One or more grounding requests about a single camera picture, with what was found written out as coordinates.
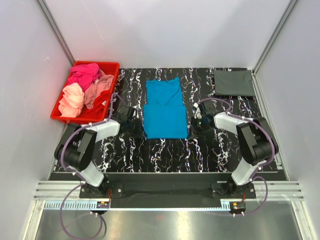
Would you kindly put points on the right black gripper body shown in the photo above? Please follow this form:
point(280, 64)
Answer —
point(199, 128)

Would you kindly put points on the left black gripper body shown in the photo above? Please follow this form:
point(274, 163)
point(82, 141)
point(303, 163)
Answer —
point(134, 129)

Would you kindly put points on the blue t shirt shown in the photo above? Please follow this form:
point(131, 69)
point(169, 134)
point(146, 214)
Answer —
point(164, 114)

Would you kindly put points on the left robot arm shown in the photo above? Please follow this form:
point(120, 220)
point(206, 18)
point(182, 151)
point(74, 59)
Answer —
point(76, 147)

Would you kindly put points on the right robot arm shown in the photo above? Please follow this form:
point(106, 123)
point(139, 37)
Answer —
point(257, 142)

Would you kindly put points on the red t shirt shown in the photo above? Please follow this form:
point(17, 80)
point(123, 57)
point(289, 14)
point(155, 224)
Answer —
point(94, 108)

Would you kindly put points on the dusty pink t shirt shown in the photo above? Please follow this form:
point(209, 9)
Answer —
point(96, 88)

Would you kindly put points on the folded dark grey t shirt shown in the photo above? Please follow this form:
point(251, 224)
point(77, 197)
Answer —
point(234, 83)

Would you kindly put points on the red plastic bin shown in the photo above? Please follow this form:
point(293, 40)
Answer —
point(105, 68)

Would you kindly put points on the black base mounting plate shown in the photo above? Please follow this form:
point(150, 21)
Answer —
point(168, 190)

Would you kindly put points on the peach t shirt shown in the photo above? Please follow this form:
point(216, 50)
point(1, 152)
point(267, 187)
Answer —
point(72, 102)

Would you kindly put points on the hot pink t shirt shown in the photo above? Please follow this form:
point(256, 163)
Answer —
point(84, 75)

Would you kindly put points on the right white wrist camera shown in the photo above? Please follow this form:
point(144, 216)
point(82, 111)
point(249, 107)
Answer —
point(197, 114)

